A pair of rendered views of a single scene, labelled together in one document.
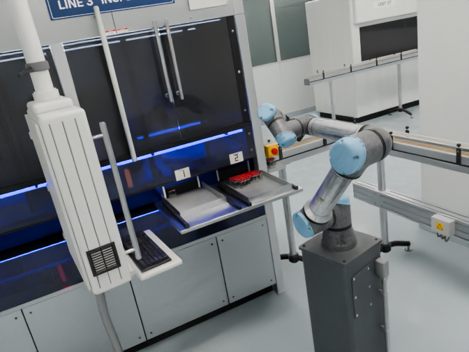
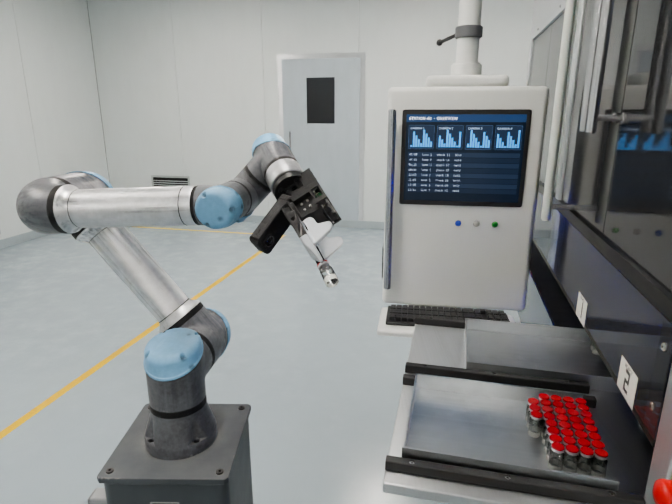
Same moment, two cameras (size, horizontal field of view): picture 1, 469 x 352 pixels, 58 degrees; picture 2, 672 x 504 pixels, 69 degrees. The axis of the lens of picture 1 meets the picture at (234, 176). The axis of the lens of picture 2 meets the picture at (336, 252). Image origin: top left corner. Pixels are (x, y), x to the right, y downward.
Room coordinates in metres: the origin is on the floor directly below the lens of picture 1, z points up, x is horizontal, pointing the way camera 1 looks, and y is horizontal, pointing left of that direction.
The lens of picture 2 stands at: (2.44, -0.95, 1.47)
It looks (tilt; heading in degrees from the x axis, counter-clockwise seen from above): 16 degrees down; 126
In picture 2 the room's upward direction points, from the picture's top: straight up
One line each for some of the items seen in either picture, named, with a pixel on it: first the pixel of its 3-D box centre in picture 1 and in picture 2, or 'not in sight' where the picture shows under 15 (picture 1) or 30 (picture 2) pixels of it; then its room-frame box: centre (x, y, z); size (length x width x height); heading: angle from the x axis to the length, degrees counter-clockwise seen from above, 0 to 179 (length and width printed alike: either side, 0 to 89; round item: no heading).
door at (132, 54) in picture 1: (126, 95); (595, 98); (2.20, 0.47, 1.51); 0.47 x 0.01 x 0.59; 113
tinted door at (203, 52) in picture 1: (207, 77); (668, 90); (2.38, 0.05, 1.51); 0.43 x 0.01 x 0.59; 113
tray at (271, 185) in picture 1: (255, 185); (499, 426); (2.21, -0.11, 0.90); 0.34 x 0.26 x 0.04; 22
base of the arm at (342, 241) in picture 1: (338, 232); (180, 417); (1.62, -0.40, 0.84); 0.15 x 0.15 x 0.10
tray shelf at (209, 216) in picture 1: (226, 197); (512, 393); (2.18, 0.07, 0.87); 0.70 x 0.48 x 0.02; 113
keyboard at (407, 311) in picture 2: (142, 248); (447, 316); (1.84, 0.50, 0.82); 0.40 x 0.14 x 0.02; 27
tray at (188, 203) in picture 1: (192, 198); (535, 351); (2.18, 0.25, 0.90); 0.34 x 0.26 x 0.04; 23
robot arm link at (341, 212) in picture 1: (335, 208); (176, 366); (1.62, -0.39, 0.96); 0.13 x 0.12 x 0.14; 119
